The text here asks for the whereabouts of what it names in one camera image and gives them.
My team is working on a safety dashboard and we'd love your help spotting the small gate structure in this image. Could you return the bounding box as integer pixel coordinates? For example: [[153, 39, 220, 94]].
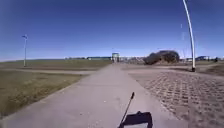
[[111, 52, 120, 64]]

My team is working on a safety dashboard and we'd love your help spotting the long low building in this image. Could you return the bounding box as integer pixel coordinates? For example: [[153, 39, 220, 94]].
[[86, 56, 113, 61]]

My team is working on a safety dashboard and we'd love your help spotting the grey concrete path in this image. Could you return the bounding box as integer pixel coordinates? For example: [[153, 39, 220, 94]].
[[0, 63, 189, 128]]

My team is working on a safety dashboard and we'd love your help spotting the robot's own part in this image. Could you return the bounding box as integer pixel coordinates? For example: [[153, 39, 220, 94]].
[[117, 91, 136, 128]]

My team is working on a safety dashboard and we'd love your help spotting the clump of bushes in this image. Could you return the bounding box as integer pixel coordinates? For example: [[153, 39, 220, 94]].
[[143, 49, 181, 66]]

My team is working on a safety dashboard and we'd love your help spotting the grid paver ground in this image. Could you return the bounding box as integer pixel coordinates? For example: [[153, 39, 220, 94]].
[[120, 63, 224, 128]]

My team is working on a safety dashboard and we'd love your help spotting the tall white lamp pole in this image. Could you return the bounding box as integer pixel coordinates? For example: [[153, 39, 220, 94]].
[[181, 0, 197, 73]]

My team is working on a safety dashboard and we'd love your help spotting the grass field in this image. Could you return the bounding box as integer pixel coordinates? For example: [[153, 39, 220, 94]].
[[0, 58, 114, 118]]

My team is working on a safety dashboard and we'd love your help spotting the grey lamp pole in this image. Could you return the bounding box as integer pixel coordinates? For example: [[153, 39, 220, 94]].
[[21, 34, 29, 68]]

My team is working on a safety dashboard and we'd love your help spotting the blue low building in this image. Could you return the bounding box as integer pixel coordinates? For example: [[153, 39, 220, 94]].
[[195, 55, 211, 62]]

